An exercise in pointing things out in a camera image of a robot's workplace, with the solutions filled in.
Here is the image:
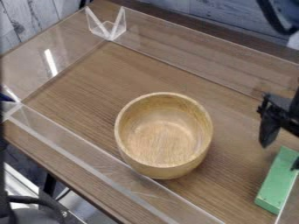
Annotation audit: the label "black table leg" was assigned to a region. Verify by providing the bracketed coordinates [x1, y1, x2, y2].
[42, 173, 57, 197]

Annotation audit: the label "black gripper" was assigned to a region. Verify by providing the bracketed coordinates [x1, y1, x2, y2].
[256, 88, 299, 171]

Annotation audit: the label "green rectangular block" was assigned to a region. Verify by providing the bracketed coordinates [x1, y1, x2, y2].
[255, 146, 299, 214]

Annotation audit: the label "brown wooden bowl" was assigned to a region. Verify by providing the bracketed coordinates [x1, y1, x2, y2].
[114, 92, 213, 179]

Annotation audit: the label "black vertical post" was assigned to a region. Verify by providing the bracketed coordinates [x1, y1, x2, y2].
[0, 102, 9, 224]

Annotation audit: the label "clear acrylic tray walls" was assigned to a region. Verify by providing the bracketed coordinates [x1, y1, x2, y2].
[1, 2, 299, 224]

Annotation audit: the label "grey metal bracket with screw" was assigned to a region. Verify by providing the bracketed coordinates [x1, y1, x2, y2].
[50, 203, 86, 224]

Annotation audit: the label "black cable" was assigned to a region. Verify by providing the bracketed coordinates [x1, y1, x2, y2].
[6, 194, 68, 224]

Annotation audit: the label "blue object at left edge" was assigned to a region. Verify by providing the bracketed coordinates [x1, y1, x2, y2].
[0, 93, 14, 102]

